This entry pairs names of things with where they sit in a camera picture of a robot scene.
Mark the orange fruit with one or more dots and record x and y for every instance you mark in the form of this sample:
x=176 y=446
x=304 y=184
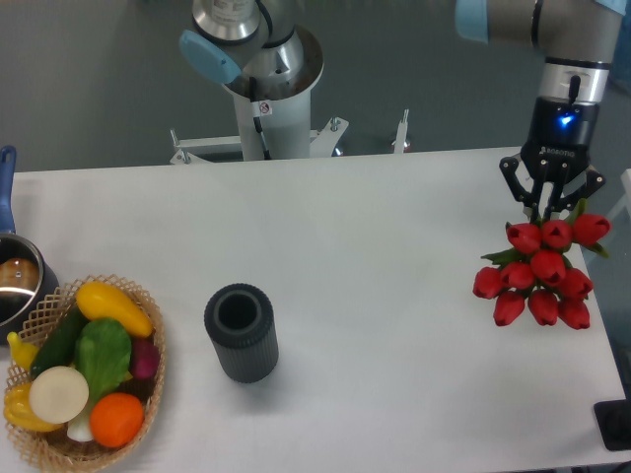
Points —
x=116 y=419

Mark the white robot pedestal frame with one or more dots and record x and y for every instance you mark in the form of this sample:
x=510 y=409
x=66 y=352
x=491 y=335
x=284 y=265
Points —
x=268 y=130

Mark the yellow squash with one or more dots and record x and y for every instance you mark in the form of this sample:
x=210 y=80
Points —
x=98 y=300

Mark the dark grey ribbed vase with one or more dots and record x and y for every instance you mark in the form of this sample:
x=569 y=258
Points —
x=239 y=320

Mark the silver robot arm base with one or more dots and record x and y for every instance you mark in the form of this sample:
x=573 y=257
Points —
x=255 y=49

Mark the yellow bell pepper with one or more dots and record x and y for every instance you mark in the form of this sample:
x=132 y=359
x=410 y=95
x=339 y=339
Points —
x=18 y=411

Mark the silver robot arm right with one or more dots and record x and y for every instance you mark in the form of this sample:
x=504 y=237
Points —
x=577 y=38

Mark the white onion slice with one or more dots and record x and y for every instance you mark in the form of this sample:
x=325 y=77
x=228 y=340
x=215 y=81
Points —
x=58 y=395

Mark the purple radish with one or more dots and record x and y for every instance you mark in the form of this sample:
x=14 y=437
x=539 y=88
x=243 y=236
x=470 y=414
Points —
x=145 y=359

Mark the blue handled saucepan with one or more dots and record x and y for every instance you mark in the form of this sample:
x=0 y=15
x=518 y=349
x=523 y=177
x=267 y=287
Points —
x=26 y=278

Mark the woven wicker basket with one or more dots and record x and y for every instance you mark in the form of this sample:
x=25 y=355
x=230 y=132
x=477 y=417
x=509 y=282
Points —
x=54 y=452

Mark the red tulip bouquet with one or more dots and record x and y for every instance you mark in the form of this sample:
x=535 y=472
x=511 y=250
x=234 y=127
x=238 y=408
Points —
x=535 y=273

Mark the black device at edge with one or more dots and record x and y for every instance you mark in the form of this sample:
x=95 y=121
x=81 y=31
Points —
x=613 y=420

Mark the green lettuce leaf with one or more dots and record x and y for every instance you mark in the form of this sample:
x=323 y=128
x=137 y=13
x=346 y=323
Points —
x=102 y=357

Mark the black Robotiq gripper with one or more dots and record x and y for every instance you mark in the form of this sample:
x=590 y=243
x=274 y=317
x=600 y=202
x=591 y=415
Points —
x=556 y=150

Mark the dark green cucumber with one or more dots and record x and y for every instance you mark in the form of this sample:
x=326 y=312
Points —
x=59 y=346

